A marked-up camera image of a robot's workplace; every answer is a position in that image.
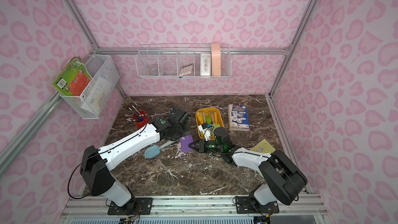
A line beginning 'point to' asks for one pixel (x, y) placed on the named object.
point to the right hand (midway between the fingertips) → (189, 147)
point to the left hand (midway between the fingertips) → (189, 128)
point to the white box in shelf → (205, 64)
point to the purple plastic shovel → (185, 141)
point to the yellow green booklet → (264, 146)
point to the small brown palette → (186, 70)
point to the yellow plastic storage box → (213, 109)
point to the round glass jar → (153, 70)
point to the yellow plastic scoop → (203, 116)
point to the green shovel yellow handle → (208, 120)
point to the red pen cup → (141, 118)
